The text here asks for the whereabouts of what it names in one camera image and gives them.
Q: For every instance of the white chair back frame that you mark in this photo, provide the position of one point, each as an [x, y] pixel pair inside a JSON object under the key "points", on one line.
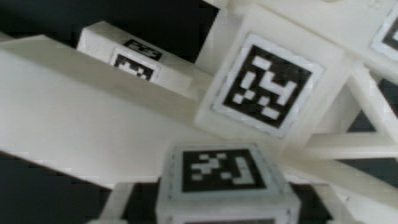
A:
{"points": [[295, 57]]}

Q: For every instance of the white tagged nut cube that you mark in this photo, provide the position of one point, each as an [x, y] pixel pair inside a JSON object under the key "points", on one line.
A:
{"points": [[223, 187]]}

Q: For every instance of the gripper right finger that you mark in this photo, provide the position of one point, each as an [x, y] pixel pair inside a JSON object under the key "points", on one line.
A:
{"points": [[322, 210]]}

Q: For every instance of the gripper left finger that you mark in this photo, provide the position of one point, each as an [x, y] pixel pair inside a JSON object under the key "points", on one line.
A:
{"points": [[130, 205]]}

